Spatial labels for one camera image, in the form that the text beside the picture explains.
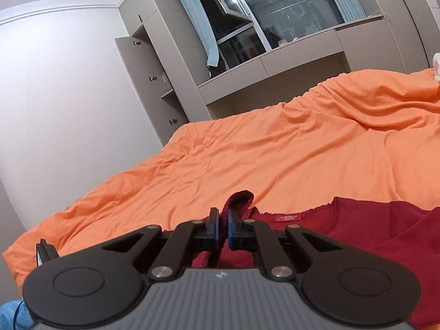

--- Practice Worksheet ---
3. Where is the dark red knit top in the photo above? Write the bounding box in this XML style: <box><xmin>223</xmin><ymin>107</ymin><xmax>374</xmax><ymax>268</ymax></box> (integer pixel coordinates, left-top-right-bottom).
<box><xmin>161</xmin><ymin>189</ymin><xmax>440</xmax><ymax>329</ymax></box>

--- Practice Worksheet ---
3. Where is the blue cloth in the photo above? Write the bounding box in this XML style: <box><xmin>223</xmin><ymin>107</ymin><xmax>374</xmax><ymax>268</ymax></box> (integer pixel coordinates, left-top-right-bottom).
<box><xmin>0</xmin><ymin>299</ymin><xmax>34</xmax><ymax>330</ymax></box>

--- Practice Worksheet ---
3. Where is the open wardrobe door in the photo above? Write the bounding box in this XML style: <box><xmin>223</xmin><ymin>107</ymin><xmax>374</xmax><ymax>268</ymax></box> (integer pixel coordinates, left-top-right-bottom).
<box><xmin>115</xmin><ymin>37</ymin><xmax>189</xmax><ymax>145</ymax></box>

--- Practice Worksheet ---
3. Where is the orange bed cover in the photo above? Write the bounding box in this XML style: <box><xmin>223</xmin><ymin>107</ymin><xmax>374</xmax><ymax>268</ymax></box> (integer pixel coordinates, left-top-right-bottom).
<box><xmin>2</xmin><ymin>69</ymin><xmax>439</xmax><ymax>285</ymax></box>

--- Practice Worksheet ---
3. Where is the beige built-in wardrobe unit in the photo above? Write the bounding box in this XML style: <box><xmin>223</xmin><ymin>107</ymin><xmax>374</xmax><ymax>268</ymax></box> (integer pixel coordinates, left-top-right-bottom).
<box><xmin>114</xmin><ymin>0</ymin><xmax>430</xmax><ymax>145</ymax></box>

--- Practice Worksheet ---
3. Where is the white cream garment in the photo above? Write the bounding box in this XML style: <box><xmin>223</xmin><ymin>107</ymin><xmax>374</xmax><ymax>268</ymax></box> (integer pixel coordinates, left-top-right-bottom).
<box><xmin>433</xmin><ymin>52</ymin><xmax>440</xmax><ymax>81</ymax></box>

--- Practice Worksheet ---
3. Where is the light blue left curtain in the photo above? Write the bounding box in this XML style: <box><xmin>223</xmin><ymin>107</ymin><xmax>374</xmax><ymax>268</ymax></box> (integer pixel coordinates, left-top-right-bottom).
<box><xmin>180</xmin><ymin>0</ymin><xmax>220</xmax><ymax>67</ymax></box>

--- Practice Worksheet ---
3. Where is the dark window with frame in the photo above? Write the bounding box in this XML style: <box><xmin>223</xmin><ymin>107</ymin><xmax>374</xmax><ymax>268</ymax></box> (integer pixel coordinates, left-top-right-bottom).
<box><xmin>201</xmin><ymin>0</ymin><xmax>345</xmax><ymax>71</ymax></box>

